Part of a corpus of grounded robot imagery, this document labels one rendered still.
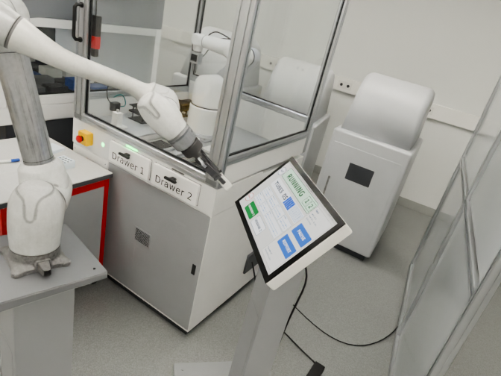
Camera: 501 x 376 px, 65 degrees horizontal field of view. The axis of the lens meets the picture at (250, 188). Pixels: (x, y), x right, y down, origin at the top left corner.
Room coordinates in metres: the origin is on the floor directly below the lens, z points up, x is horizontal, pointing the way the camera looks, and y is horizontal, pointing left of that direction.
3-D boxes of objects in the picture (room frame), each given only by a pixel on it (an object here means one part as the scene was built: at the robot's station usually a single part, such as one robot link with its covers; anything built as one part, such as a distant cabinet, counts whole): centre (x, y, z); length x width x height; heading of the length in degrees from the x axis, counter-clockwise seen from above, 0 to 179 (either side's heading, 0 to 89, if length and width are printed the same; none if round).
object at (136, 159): (1.84, 0.64, 0.87); 0.29 x 0.02 x 0.11; 63
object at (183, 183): (1.69, 0.36, 0.87); 0.29 x 0.02 x 0.11; 63
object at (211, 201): (2.25, 0.38, 0.87); 1.02 x 0.95 x 0.14; 63
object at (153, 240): (2.25, 0.38, 0.40); 1.03 x 0.95 x 0.80; 63
